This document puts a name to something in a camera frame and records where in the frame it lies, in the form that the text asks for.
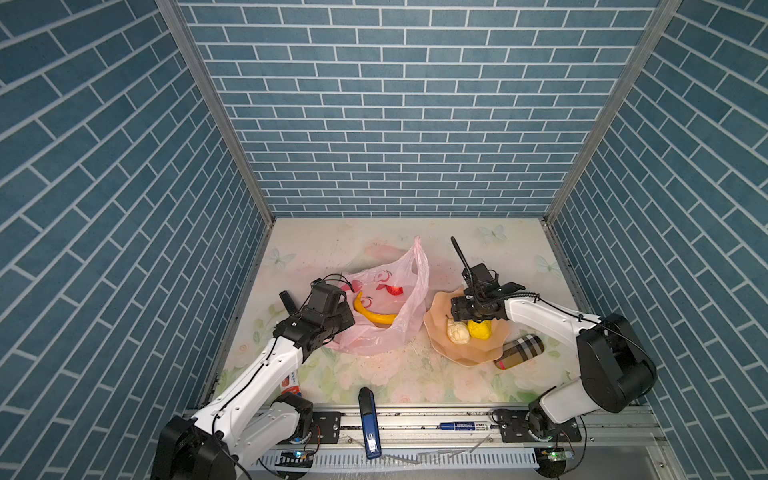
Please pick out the blue black handheld device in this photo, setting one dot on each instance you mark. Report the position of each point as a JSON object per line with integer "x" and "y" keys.
{"x": 369, "y": 424}

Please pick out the red white blue tube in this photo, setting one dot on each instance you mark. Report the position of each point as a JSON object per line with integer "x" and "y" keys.
{"x": 290, "y": 384}

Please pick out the aluminium front rail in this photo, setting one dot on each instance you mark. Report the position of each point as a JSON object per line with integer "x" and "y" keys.
{"x": 415, "y": 427}

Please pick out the yellow fake banana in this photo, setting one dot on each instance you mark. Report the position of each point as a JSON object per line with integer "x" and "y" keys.
{"x": 376, "y": 318}

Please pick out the pink plastic bag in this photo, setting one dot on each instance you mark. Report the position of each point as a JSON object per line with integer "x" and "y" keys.
{"x": 388, "y": 303}

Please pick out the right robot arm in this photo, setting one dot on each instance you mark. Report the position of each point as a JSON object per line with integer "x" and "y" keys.
{"x": 614, "y": 369}

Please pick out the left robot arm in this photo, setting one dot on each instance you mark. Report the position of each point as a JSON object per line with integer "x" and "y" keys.
{"x": 235, "y": 429}

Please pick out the red fake strawberry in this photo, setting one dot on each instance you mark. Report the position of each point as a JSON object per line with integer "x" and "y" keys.
{"x": 394, "y": 290}

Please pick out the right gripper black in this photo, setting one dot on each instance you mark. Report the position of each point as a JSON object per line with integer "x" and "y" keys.
{"x": 458, "y": 308}

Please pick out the pink scalloped bowl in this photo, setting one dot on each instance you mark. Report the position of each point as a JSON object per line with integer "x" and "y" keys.
{"x": 473, "y": 353}

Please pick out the beige fake garlic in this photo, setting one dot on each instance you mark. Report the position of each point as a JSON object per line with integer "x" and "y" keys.
{"x": 457, "y": 332}

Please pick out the yellow fake lemon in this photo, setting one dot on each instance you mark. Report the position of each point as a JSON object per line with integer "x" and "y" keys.
{"x": 480, "y": 330}

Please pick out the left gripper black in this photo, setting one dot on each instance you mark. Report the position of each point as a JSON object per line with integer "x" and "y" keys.
{"x": 348, "y": 319}

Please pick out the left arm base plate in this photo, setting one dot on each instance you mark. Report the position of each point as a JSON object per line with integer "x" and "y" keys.
{"x": 324, "y": 428}

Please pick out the plaid cylindrical can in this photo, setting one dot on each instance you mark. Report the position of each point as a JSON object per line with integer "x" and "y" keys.
{"x": 519, "y": 351}

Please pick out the blue marker pen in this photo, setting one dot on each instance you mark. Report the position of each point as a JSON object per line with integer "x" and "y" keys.
{"x": 469, "y": 426}

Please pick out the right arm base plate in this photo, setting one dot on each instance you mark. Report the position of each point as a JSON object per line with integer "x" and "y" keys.
{"x": 515, "y": 426}

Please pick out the white slotted cable duct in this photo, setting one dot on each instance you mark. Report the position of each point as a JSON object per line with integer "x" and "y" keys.
{"x": 355, "y": 461}

